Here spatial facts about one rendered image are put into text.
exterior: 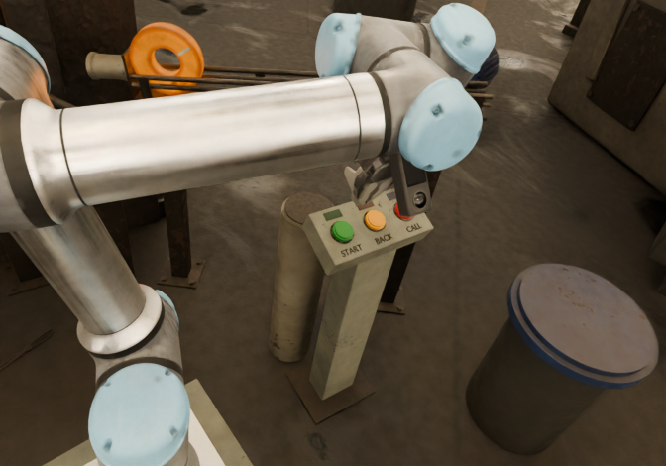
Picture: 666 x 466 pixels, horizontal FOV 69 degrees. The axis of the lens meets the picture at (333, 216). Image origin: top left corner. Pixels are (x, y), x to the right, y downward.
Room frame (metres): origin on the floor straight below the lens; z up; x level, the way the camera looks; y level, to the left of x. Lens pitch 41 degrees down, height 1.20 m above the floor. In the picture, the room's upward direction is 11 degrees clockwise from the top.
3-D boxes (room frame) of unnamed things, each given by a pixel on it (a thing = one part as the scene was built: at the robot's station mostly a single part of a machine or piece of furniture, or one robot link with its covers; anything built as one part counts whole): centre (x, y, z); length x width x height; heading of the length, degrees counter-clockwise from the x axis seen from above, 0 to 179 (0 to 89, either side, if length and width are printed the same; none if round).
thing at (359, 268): (0.71, -0.08, 0.31); 0.24 x 0.16 x 0.62; 130
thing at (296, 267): (0.81, 0.05, 0.26); 0.12 x 0.12 x 0.52
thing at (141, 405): (0.28, 0.20, 0.54); 0.13 x 0.12 x 0.14; 26
